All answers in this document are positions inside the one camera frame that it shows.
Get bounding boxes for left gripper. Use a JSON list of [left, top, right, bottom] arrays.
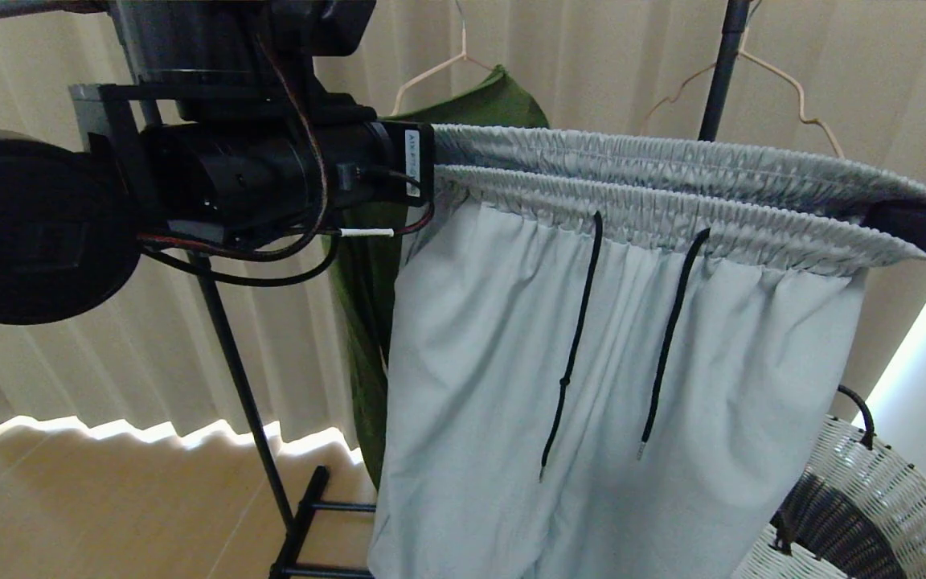
[[141, 121, 436, 246]]

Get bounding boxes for green long-sleeved shirt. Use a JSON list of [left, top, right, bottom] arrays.
[[328, 64, 551, 491]]

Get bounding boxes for pink clothes hanger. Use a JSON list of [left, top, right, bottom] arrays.
[[389, 0, 496, 117], [640, 24, 846, 159]]

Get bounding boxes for pale grey garment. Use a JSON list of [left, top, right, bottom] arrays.
[[367, 122, 926, 579]]

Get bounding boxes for black clothes rack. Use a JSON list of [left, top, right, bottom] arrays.
[[0, 0, 753, 579]]

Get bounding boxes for white laundry basket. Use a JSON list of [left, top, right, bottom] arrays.
[[732, 384, 926, 579]]

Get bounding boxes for beige curtain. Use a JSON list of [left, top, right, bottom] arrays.
[[0, 0, 926, 451]]

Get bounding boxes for black cable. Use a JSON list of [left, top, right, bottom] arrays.
[[140, 232, 343, 289]]

